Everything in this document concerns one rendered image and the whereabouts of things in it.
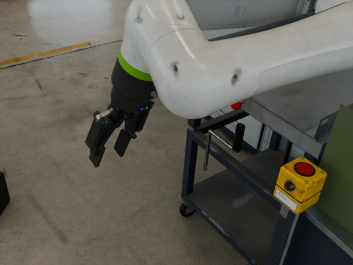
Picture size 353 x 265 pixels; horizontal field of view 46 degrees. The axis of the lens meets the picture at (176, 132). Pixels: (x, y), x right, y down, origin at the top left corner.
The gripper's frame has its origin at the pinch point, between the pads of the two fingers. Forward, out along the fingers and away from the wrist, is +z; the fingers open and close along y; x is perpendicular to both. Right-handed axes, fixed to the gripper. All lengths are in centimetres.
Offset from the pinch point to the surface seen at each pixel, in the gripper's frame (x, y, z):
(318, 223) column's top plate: 40, -39, 3
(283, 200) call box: 30.8, -31.0, -0.3
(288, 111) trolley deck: 10, -61, 2
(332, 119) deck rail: 21, -61, -7
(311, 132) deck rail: 20, -56, -2
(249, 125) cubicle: -20, -133, 78
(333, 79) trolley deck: 7, -92, 0
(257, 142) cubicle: -11, -133, 82
